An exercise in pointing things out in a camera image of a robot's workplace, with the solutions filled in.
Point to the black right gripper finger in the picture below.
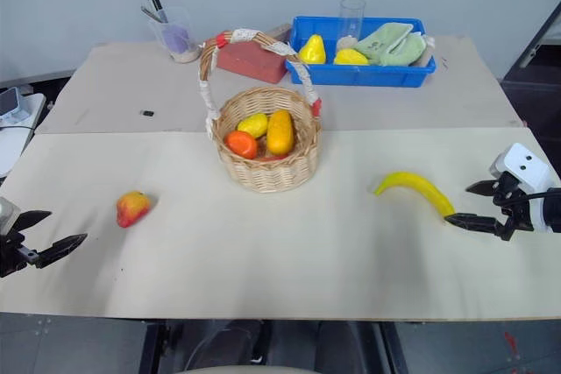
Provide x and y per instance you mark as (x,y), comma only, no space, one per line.
(485,187)
(475,220)

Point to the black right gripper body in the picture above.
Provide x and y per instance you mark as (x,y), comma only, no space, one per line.
(517,212)

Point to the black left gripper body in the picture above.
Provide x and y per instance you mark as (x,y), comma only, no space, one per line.
(9,256)

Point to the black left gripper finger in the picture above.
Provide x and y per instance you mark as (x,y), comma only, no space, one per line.
(59,250)
(33,218)

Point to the yellow banana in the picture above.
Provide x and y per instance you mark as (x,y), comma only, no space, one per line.
(421,185)

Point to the red yellow peach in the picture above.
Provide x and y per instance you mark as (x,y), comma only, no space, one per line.
(132,209)

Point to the white electronic device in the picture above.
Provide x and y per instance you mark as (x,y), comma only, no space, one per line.
(13,129)

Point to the dark cabinet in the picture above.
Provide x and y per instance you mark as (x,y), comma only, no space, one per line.
(532,98)

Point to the small black clip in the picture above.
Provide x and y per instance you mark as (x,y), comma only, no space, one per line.
(147,113)

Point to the blue plastic bin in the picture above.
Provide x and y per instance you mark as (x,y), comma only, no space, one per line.
(359,75)

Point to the green cloth mitt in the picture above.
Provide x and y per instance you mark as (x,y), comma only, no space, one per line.
(390,47)

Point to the yellow starfruit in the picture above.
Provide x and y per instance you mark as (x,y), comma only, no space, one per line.
(350,58)

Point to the orange persimmon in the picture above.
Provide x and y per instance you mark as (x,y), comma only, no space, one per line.
(241,144)

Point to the orange yellow mango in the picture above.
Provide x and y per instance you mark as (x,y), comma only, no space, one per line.
(280,133)

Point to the clear glass tumbler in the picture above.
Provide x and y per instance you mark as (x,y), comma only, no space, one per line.
(352,19)

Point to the yellow pear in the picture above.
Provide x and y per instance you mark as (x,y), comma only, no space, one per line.
(313,51)

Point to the clear beaker with purple sand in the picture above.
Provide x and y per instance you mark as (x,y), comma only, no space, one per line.
(177,39)

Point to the small yellow lemon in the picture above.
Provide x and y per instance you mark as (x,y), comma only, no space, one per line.
(253,125)

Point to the red brick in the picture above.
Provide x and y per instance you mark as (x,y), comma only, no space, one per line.
(250,63)

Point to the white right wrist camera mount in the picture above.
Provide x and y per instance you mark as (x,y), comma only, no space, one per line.
(528,166)

